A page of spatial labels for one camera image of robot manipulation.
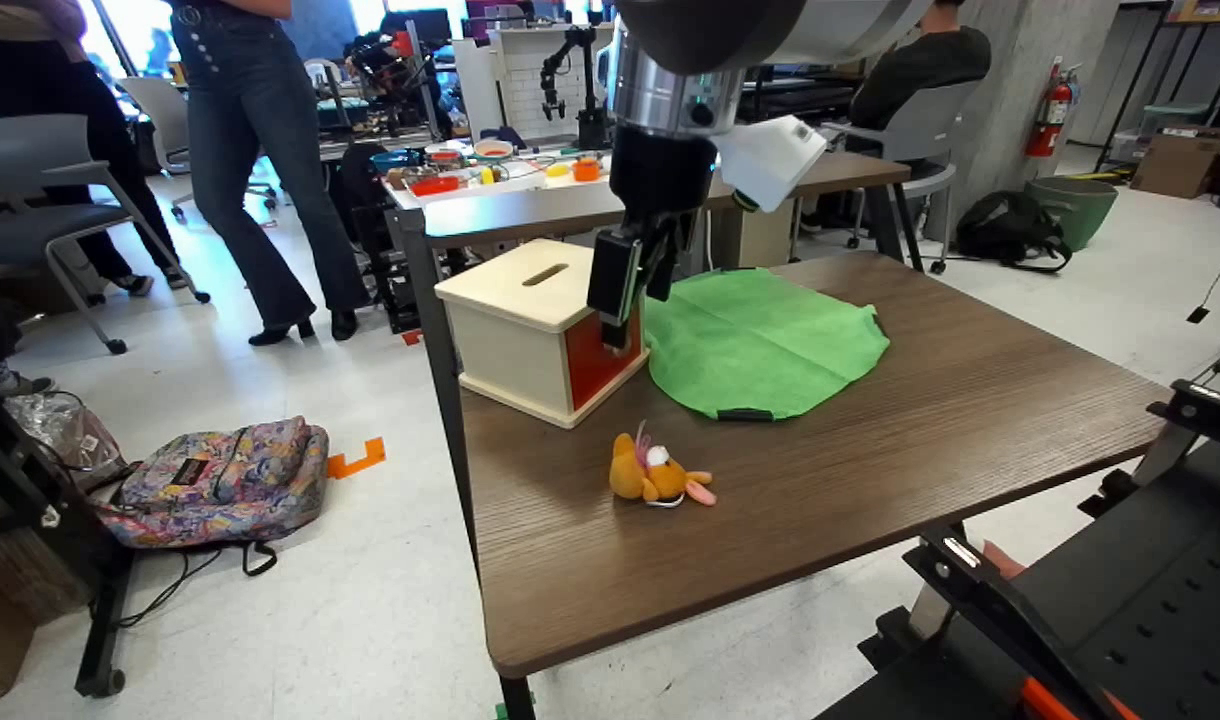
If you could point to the white work table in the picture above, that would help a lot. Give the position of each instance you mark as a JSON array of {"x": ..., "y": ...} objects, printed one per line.
[{"x": 522, "y": 171}]

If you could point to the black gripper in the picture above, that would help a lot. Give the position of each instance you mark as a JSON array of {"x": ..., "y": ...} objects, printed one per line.
[{"x": 661, "y": 173}]

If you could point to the seated person in black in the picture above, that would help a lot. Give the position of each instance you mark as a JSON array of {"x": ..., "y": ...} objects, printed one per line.
[{"x": 922, "y": 65}]

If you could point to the person in blue jeans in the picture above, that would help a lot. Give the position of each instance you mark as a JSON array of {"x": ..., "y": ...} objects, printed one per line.
[{"x": 253, "y": 146}]

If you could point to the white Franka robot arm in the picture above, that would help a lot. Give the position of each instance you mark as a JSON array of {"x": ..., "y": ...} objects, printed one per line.
[{"x": 712, "y": 43}]

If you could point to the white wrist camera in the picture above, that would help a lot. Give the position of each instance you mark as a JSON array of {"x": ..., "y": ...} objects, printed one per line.
[{"x": 771, "y": 161}]

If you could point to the brown plush bunny toy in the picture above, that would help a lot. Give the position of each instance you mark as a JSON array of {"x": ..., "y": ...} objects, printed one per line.
[{"x": 651, "y": 472}]

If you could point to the clear plastic bag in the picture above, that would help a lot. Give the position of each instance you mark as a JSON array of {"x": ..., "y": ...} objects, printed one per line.
[{"x": 71, "y": 434}]

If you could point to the small red tray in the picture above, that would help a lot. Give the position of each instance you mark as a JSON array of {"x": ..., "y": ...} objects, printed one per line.
[{"x": 434, "y": 186}]

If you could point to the black upright table leg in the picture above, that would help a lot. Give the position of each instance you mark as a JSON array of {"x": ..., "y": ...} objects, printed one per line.
[{"x": 434, "y": 372}]

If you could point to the black bag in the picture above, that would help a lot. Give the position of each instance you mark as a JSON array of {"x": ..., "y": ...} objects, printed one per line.
[{"x": 1008, "y": 229}]

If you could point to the red fire extinguisher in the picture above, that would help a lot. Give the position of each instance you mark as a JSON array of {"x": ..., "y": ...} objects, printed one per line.
[{"x": 1048, "y": 122}]

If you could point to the green bin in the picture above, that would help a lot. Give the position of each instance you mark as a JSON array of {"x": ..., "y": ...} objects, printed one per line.
[{"x": 1083, "y": 204}]

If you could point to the person in dark trousers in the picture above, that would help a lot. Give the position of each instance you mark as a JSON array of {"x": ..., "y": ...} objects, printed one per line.
[{"x": 35, "y": 80}]

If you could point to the green cloth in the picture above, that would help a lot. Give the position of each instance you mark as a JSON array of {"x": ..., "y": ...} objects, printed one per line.
[{"x": 760, "y": 342}]

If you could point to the floral backpack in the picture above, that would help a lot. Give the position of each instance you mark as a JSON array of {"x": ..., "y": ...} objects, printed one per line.
[{"x": 222, "y": 481}]

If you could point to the cardboard box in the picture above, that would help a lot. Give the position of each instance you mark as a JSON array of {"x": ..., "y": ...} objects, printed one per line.
[{"x": 1186, "y": 161}]

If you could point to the grey chair with metal legs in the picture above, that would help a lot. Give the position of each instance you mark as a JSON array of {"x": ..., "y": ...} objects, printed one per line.
[{"x": 35, "y": 186}]

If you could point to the small orange container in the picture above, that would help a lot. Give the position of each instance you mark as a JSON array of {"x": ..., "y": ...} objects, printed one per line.
[{"x": 589, "y": 171}]

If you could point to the black metal stand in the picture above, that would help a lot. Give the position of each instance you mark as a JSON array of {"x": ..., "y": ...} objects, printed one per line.
[{"x": 48, "y": 534}]

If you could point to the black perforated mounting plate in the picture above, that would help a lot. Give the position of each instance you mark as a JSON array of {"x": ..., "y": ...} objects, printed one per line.
[{"x": 1142, "y": 612}]

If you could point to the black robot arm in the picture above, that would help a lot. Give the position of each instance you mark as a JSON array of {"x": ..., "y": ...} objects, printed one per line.
[{"x": 573, "y": 80}]

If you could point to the wooden coin box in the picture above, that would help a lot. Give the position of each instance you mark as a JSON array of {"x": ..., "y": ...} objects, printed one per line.
[{"x": 514, "y": 322}]

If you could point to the orange floor marker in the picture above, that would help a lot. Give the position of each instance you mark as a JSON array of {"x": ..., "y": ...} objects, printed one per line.
[{"x": 355, "y": 461}]

